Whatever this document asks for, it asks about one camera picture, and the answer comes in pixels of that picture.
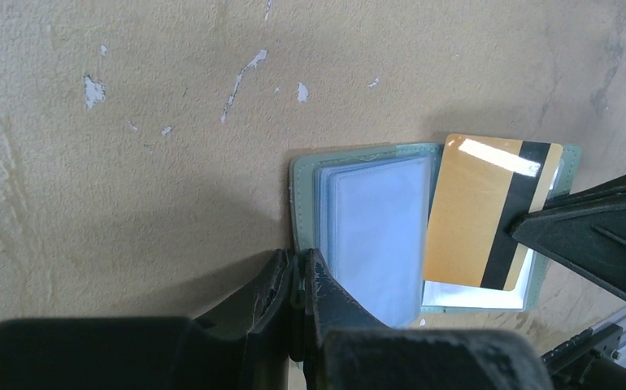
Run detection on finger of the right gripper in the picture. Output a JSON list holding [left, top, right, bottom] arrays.
[[510, 175, 626, 301]]

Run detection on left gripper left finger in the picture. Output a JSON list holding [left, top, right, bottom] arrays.
[[0, 249, 296, 389]]

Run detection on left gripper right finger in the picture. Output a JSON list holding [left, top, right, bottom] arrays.
[[303, 249, 552, 389]]

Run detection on gold credit card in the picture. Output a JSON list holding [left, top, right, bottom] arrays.
[[423, 133, 563, 291]]

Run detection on green card holder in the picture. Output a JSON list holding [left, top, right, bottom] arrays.
[[289, 142, 580, 327]]

